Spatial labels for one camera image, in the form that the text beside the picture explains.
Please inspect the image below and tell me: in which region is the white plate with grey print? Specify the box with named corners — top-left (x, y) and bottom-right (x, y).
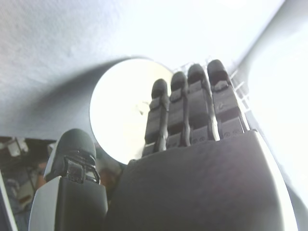
top-left (89, 59), bottom-right (174, 165)

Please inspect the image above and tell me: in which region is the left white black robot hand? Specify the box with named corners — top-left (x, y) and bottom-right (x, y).
top-left (28, 59), bottom-right (297, 231)

